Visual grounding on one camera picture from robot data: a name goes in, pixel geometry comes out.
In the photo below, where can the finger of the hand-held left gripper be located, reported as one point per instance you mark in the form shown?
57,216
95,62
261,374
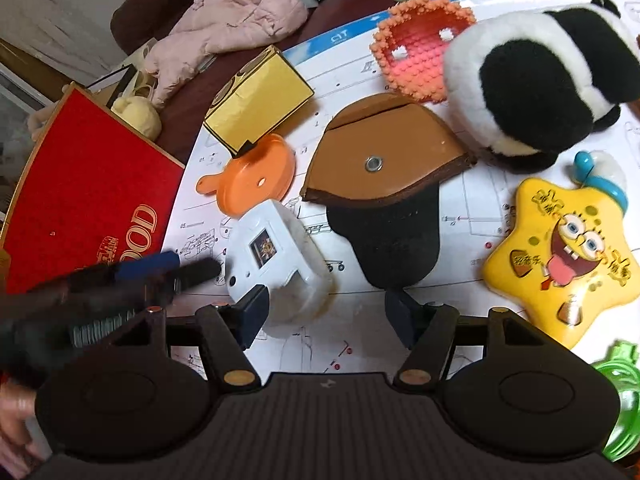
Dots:
150,262
200,270

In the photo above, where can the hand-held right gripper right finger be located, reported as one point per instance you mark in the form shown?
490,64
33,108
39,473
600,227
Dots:
400,317

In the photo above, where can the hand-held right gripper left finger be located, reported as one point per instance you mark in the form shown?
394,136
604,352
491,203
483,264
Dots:
255,310

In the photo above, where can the white toy camera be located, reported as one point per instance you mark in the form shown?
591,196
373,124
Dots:
280,260

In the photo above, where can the red gift box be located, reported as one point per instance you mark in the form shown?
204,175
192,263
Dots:
85,195

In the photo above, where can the person's left hand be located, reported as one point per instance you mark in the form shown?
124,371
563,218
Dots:
17,410

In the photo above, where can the orange round plastic toy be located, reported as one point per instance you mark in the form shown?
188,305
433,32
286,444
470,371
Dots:
250,180

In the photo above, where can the cream plush toy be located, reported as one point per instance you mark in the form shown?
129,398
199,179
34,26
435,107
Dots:
137,117

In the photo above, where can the yellow star cartoon toy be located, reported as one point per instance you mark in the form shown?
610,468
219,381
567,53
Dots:
540,260

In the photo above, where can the brown and black pouch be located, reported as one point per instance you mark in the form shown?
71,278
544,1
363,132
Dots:
385,150

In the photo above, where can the beige plush toy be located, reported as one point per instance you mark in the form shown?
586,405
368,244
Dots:
40,120

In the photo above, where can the yellow cardboard box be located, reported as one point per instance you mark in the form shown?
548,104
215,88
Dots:
260,100

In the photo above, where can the green plastic hollow ball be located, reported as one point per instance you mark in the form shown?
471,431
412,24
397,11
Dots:
625,375

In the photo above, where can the pink padded cloth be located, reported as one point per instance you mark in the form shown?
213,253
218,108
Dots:
225,30

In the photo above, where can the white instruction sheet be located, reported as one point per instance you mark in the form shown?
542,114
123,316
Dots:
345,75

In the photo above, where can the blue and white toy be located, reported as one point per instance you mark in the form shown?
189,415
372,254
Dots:
607,170

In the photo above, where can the brown leather sofa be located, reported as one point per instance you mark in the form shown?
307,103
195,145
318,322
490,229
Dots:
165,0

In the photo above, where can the orange and pink block basket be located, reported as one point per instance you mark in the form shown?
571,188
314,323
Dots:
420,55

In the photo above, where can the black and white panda plush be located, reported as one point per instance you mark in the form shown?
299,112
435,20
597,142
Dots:
525,85

